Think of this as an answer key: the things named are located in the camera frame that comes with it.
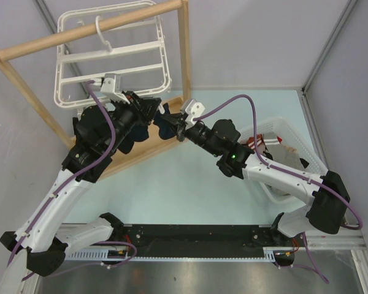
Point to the red white striped sock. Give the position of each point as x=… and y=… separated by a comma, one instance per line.
x=260, y=140

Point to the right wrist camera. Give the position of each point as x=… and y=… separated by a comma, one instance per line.
x=192, y=109

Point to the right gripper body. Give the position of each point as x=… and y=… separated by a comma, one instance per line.
x=199, y=135

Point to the wooden hanging rack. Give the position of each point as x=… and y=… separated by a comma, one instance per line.
x=154, y=145

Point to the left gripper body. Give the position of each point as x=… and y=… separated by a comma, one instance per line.
x=127, y=115

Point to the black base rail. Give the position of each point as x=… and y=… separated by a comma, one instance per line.
x=230, y=243

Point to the white plastic basket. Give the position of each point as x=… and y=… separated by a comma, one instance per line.
x=292, y=138

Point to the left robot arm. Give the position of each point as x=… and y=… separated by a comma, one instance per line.
x=99, y=133

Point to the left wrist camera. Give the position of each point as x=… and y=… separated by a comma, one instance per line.
x=108, y=86

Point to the dark blue sock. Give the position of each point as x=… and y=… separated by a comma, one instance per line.
x=159, y=123
x=139, y=133

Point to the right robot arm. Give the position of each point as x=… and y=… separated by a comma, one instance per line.
x=325, y=197

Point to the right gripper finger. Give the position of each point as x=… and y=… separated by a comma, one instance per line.
x=173, y=131
x=174, y=118

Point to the white plastic clip hanger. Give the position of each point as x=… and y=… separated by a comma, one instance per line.
x=136, y=52

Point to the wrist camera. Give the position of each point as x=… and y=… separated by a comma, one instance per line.
x=108, y=86
x=192, y=109

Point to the black sock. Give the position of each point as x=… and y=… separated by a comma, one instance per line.
x=126, y=145

